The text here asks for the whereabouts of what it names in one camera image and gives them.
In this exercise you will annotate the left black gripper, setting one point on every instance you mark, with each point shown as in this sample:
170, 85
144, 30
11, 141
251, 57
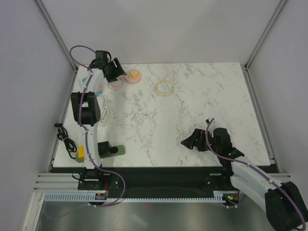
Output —
116, 74

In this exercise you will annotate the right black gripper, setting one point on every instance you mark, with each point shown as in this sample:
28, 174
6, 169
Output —
198, 134

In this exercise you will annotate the round pink power socket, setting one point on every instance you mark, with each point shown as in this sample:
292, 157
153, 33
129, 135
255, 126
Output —
130, 80

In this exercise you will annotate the yellow charger plug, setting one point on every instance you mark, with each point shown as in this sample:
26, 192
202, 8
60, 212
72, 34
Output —
135, 74

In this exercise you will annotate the teal power strip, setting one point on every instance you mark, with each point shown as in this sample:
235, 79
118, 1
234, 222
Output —
99, 90

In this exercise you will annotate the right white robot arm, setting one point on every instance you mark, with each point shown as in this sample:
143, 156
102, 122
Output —
281, 201

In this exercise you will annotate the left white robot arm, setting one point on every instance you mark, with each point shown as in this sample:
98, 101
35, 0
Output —
87, 113

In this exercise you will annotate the yellow cube socket adapter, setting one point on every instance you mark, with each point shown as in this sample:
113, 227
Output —
80, 154

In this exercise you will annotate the green power strip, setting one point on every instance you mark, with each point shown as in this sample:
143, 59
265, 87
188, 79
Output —
116, 151

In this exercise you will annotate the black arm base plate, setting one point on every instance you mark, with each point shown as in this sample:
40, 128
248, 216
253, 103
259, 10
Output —
168, 181

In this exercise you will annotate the white slotted cable duct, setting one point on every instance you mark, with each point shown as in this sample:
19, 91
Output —
93, 197

